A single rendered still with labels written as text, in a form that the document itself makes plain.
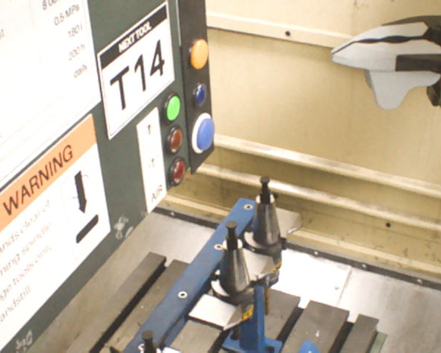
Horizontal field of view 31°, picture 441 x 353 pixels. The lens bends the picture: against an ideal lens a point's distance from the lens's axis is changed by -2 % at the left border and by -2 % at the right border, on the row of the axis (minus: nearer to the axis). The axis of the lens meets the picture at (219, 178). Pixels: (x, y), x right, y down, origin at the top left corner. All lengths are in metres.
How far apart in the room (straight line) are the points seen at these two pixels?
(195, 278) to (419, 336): 0.64
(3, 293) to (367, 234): 1.22
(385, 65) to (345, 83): 0.81
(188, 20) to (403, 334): 1.11
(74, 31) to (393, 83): 0.29
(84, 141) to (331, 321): 1.04
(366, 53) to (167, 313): 0.54
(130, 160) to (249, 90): 0.97
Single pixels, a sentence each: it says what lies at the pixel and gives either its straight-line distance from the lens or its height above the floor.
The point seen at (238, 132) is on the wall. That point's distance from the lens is 1.66.
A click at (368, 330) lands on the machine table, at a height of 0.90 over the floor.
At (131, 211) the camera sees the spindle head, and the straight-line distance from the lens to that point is 0.66.
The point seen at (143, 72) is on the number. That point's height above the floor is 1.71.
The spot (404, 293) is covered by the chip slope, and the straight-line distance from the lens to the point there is 1.71.
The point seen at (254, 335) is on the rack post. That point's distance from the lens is 1.45.
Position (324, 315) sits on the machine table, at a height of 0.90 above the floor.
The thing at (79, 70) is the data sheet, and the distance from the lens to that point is 0.56.
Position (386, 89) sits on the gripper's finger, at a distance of 0.72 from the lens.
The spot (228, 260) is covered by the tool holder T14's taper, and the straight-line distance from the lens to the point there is 1.11.
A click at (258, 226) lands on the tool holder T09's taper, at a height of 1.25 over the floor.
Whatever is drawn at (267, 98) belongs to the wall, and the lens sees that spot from 1.59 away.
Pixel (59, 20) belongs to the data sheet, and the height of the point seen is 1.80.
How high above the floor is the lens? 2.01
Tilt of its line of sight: 35 degrees down
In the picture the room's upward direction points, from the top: 3 degrees counter-clockwise
